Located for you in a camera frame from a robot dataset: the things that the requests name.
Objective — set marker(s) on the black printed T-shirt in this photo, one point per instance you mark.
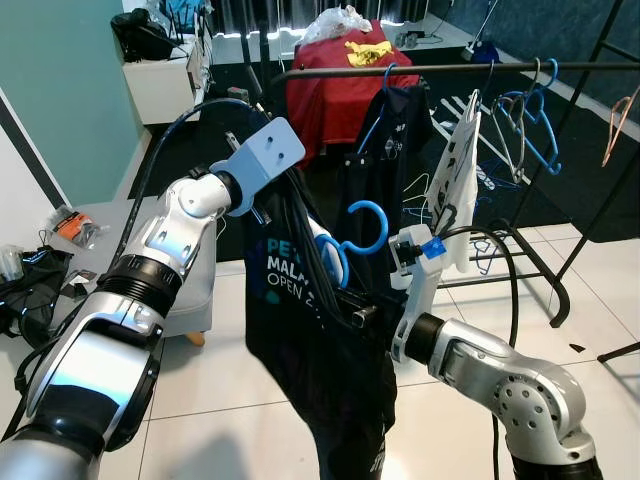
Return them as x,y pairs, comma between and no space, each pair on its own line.
320,380

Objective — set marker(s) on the blue plastic hanger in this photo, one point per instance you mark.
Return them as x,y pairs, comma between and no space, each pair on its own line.
375,215
545,155
378,115

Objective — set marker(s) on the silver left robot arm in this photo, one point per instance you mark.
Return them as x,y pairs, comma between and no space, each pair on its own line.
170,230

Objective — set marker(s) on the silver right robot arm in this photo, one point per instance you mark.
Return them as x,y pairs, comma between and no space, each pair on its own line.
500,380

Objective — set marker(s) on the grey ottoman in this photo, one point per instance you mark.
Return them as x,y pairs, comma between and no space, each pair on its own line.
195,290

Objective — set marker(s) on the dark navy garment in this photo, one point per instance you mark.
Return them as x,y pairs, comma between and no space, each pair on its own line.
400,150

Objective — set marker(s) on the white cabinet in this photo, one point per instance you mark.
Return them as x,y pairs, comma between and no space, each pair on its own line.
160,95

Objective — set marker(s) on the white printed T-shirt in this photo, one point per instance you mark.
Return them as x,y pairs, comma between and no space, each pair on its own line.
455,170

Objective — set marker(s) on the yellow cloth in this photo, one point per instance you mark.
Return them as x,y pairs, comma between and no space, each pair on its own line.
368,53

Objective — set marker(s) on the white crumpled plastic bag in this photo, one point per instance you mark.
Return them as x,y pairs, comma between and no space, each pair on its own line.
335,25

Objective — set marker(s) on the dark curtain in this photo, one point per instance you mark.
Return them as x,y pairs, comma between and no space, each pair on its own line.
260,12

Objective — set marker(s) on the blue bag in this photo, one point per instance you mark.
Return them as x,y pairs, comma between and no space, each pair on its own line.
188,15

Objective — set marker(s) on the orange packet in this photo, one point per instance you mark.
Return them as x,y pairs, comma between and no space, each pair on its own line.
72,228

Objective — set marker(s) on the black backpack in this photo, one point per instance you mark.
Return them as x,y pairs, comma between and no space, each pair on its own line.
140,35

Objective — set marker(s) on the small black floor scrap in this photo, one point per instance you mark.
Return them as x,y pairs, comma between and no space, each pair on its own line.
577,348

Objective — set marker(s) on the black metal clothes rack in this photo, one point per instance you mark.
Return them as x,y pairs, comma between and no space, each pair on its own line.
450,68

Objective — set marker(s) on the black sling bag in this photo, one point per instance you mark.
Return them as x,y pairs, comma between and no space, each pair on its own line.
35,290

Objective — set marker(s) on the blue mop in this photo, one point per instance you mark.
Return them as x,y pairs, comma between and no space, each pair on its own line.
485,52

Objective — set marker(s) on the clear plastic bag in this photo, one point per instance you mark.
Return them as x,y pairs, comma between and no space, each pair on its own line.
10,262

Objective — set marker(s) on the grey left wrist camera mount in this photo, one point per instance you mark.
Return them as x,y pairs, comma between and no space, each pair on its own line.
265,155

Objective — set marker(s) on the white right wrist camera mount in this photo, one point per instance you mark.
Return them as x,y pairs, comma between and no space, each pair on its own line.
420,285

